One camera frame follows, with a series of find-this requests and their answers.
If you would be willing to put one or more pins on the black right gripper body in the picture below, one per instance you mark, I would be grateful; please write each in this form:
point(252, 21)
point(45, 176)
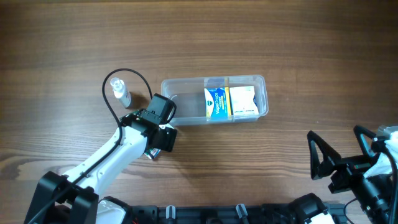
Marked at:
point(342, 170)

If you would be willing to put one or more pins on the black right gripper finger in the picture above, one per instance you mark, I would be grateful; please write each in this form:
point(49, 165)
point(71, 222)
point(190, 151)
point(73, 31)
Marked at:
point(323, 157)
point(361, 134)

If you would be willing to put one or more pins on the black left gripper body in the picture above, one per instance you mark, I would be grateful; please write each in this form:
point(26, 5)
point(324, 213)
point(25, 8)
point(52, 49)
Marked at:
point(152, 153)

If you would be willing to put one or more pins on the blue VapoDrops box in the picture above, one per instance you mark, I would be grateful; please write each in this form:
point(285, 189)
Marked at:
point(218, 103)

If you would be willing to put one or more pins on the white green Panadol box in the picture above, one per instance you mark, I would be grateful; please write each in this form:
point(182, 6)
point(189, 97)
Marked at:
point(152, 153)

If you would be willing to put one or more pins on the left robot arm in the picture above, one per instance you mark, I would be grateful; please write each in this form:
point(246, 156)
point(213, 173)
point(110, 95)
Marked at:
point(74, 197)

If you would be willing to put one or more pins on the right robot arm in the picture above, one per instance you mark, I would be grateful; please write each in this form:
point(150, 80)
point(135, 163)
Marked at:
point(377, 195)

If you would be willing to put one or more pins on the clear plastic container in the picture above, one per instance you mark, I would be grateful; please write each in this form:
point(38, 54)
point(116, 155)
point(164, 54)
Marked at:
point(188, 95)

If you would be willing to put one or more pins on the white medicine box in container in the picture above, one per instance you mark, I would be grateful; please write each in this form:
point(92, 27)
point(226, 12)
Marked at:
point(243, 101)

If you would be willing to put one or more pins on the green Zam-Buk ointment box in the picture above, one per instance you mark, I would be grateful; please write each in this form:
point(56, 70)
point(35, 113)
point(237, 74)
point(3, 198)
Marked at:
point(135, 112)

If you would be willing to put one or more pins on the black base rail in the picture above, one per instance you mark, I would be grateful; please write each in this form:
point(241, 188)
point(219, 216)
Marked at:
point(267, 213)

